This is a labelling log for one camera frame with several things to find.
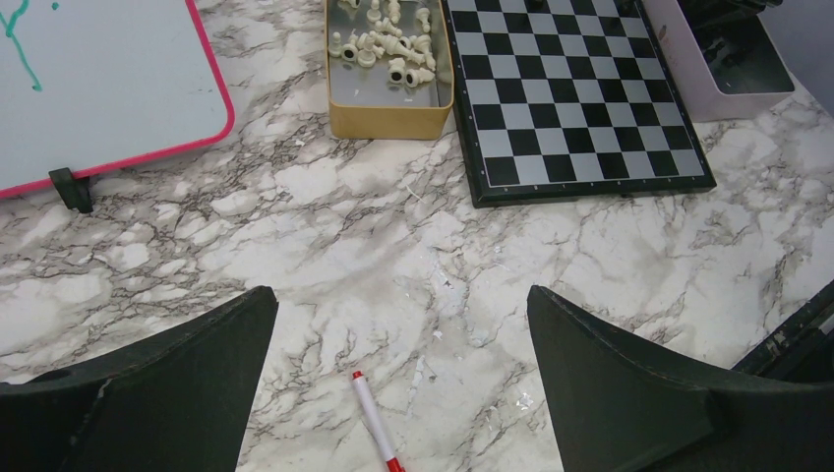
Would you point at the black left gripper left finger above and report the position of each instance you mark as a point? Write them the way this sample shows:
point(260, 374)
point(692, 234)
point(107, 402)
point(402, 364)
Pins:
point(178, 400)

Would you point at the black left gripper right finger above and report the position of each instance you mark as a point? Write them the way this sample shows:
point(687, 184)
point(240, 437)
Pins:
point(619, 402)

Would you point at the pile of white chess pieces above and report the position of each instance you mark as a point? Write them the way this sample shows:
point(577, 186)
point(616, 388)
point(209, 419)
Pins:
point(399, 35)

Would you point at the white and red marker pen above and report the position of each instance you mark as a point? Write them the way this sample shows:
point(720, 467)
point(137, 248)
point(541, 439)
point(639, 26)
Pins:
point(375, 423)

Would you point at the black whiteboard foot clip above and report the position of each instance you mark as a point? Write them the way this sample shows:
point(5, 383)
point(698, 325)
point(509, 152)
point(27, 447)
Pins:
point(74, 191)

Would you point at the black and silver chessboard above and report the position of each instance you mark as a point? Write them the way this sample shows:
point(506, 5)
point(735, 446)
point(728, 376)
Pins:
point(557, 100)

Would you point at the pink framed whiteboard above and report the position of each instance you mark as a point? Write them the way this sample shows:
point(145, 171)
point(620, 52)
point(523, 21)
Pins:
point(95, 86)

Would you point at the gold tin tray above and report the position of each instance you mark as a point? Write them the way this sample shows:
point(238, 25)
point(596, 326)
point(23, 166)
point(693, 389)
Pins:
point(364, 105)

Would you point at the pink tin tray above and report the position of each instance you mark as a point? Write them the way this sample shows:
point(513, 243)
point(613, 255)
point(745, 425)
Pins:
point(747, 78)

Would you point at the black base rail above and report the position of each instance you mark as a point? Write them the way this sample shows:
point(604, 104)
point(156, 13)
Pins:
point(800, 350)

